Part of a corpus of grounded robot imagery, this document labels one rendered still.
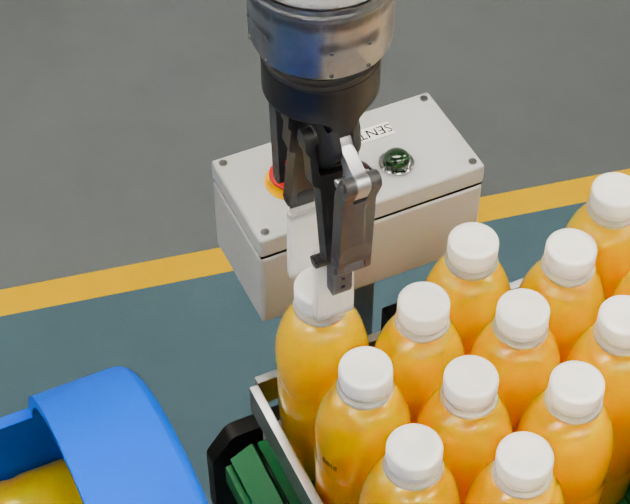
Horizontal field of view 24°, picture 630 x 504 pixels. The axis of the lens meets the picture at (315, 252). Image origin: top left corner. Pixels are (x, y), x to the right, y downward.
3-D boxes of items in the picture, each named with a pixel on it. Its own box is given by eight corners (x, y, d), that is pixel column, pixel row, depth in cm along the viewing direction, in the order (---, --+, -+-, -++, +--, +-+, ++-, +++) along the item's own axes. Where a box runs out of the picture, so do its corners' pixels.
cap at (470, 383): (506, 391, 104) (509, 375, 103) (476, 427, 102) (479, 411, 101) (461, 365, 106) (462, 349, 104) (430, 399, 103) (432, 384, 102)
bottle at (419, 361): (445, 422, 125) (461, 279, 111) (458, 492, 120) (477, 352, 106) (363, 428, 124) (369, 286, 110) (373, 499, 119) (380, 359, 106)
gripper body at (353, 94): (237, 16, 91) (243, 125, 98) (293, 99, 86) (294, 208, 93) (346, -15, 93) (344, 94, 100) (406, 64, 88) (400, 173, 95)
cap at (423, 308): (444, 298, 110) (445, 283, 108) (452, 339, 107) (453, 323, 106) (392, 302, 110) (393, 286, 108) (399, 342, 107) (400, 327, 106)
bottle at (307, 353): (327, 496, 119) (324, 356, 105) (265, 448, 122) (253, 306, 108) (384, 441, 122) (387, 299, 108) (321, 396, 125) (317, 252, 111)
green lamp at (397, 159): (378, 159, 118) (378, 148, 117) (402, 151, 119) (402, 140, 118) (390, 176, 117) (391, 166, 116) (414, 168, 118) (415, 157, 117)
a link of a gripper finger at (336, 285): (345, 230, 99) (364, 259, 97) (345, 279, 103) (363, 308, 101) (325, 236, 99) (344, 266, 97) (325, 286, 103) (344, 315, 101)
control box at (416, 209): (216, 243, 126) (210, 157, 118) (421, 173, 131) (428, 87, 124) (262, 324, 120) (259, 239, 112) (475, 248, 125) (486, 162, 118)
